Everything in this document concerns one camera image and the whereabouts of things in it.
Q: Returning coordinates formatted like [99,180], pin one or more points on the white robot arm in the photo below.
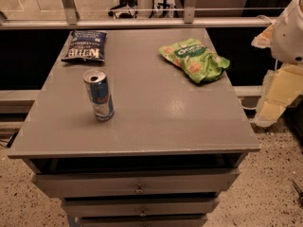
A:
[281,87]

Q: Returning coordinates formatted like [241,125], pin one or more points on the blue silver redbull can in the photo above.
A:
[98,90]

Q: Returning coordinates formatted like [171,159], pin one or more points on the green snack bag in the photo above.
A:
[199,62]

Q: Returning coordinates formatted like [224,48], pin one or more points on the dark blue kettle chips bag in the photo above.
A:
[86,45]

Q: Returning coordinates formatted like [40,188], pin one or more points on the black office chair base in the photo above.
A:
[124,10]

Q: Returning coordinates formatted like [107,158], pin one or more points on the metal railing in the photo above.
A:
[70,14]

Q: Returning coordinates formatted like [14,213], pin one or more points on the middle grey drawer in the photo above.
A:
[140,207]

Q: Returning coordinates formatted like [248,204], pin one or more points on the grey drawer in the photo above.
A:
[140,207]
[136,183]
[151,221]

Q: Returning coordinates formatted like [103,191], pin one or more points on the top grey drawer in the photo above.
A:
[136,183]

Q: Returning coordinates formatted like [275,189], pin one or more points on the bottom grey drawer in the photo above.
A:
[151,221]

